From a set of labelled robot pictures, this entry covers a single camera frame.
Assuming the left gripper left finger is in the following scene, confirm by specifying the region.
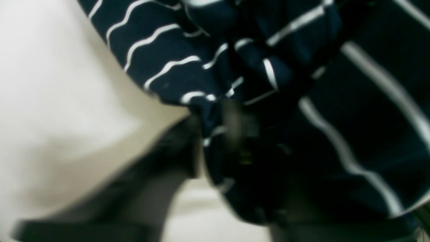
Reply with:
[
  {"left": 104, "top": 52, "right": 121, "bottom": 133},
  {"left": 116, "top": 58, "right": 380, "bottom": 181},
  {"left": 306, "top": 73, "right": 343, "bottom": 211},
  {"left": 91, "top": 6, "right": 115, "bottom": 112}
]
[{"left": 12, "top": 115, "right": 200, "bottom": 242}]

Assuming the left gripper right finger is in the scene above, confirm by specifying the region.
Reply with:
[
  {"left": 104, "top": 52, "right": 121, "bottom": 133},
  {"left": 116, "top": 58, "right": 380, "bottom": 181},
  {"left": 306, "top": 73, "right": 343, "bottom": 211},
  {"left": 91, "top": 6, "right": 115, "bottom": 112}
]
[{"left": 269, "top": 208, "right": 420, "bottom": 242}]

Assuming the black white striped T-shirt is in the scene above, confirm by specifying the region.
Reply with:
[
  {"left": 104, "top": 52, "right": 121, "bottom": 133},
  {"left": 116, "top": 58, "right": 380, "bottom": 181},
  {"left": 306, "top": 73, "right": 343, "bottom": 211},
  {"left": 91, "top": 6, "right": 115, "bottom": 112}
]
[{"left": 78, "top": 0, "right": 429, "bottom": 224}]

